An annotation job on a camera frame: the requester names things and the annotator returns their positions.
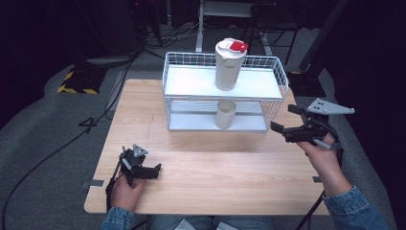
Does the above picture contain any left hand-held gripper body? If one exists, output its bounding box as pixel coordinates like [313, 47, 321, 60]
[118, 144, 149, 187]

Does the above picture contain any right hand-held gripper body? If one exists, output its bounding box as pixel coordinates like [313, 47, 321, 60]
[300, 97, 356, 151]

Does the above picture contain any white cup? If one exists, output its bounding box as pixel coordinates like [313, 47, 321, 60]
[214, 99, 237, 130]

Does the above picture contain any white tumbler with red lid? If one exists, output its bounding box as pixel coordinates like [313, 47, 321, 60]
[214, 37, 249, 92]

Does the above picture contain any white wire shelf rack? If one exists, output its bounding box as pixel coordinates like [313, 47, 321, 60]
[162, 51, 290, 133]

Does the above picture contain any person's left hand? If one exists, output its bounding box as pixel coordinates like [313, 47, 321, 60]
[109, 172, 147, 213]

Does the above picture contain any person's right hand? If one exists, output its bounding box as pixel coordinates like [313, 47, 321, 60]
[296, 133, 345, 188]

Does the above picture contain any black slanted pole with base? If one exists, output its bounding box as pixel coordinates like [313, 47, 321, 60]
[286, 0, 350, 99]

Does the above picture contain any black chair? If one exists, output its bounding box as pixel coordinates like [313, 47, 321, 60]
[238, 2, 303, 66]

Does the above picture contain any yellow black striped base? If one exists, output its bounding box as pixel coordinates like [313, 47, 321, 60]
[56, 65, 108, 96]

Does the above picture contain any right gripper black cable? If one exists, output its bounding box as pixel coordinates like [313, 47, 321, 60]
[294, 120, 347, 230]

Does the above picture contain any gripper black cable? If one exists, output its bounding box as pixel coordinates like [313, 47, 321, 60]
[105, 147, 126, 212]
[294, 120, 347, 230]

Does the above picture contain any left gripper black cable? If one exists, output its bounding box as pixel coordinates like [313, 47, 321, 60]
[105, 147, 126, 212]

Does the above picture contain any long black floor cable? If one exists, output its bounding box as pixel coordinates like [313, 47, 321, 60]
[1, 54, 139, 230]

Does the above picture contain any white metal stand frame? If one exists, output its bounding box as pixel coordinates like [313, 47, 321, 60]
[194, 0, 275, 58]

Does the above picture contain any bundle of floor cables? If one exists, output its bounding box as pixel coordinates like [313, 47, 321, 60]
[140, 21, 206, 54]

